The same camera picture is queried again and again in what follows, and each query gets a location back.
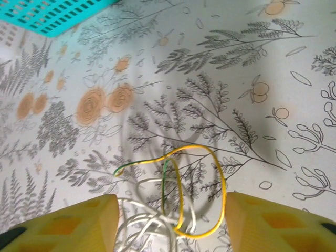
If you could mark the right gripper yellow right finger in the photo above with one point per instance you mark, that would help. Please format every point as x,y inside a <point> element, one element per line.
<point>275,228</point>

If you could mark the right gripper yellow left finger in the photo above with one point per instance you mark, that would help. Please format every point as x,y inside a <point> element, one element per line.
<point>52,231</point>

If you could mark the floral patterned tablecloth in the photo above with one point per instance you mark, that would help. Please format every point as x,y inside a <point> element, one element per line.
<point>236,105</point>

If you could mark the teal plastic basket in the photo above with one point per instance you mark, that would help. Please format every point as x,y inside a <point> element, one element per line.
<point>52,13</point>

